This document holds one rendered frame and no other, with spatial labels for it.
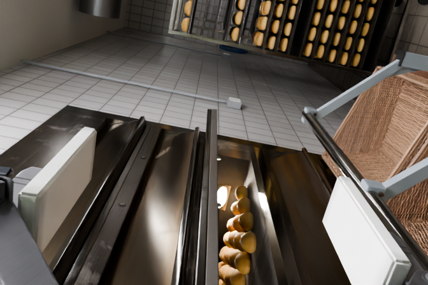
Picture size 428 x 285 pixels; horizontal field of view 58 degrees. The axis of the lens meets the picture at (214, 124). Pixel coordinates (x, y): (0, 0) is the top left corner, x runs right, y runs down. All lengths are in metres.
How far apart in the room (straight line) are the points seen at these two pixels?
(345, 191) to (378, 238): 0.04
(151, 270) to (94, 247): 0.16
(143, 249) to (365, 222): 0.91
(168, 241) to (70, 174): 0.90
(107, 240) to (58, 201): 0.90
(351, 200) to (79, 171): 0.13
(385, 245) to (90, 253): 0.90
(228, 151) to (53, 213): 1.72
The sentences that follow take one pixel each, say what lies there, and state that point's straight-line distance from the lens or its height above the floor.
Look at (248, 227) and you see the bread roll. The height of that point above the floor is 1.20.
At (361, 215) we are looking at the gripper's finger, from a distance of 0.19.
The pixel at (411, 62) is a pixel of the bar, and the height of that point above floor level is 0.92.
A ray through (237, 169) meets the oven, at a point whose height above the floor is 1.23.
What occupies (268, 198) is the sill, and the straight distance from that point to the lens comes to 1.42.
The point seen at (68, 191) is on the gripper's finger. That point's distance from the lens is 0.18.
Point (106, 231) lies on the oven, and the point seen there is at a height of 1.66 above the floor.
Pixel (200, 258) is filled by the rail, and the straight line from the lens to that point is 0.82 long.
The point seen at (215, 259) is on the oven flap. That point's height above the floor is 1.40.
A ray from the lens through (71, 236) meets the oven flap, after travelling 1.00.
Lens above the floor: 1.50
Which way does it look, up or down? 3 degrees down
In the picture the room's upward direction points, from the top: 79 degrees counter-clockwise
